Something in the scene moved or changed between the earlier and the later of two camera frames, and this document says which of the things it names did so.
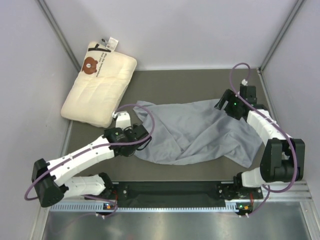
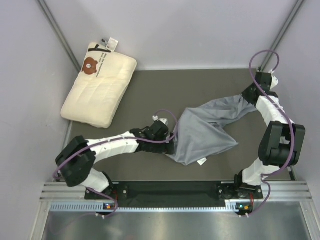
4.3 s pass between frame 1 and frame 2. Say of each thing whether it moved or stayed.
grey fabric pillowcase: moved
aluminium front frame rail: stayed
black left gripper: moved
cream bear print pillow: stayed
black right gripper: moved
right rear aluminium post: stayed
